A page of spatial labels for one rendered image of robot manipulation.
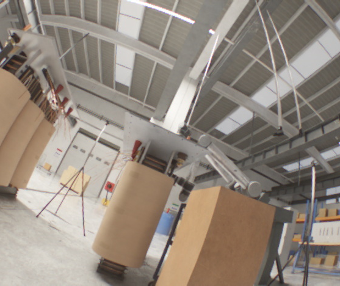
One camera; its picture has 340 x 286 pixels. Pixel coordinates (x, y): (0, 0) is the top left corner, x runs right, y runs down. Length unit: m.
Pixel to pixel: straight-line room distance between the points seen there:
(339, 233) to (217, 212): 4.86
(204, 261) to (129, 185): 0.93
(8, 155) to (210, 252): 1.90
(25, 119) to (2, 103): 0.42
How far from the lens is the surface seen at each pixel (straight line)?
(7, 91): 1.69
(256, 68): 11.41
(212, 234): 0.66
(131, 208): 1.38
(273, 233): 2.96
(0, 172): 2.00
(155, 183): 1.41
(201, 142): 2.00
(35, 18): 9.48
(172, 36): 11.19
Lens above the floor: 0.74
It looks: 24 degrees up
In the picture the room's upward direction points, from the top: 22 degrees clockwise
